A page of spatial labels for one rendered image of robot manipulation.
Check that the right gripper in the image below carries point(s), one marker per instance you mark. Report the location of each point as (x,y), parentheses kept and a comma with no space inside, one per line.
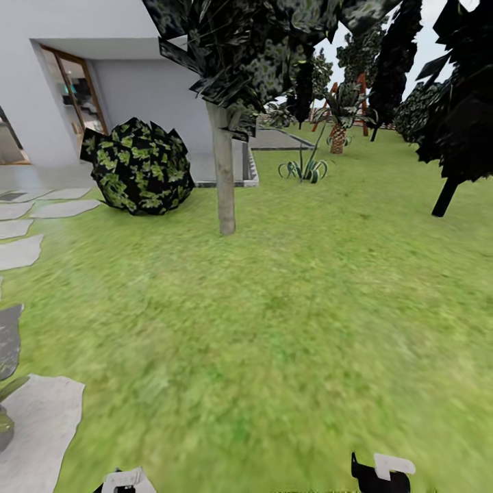
(369,482)

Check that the door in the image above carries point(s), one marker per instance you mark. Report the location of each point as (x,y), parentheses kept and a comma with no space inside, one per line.
(71,77)

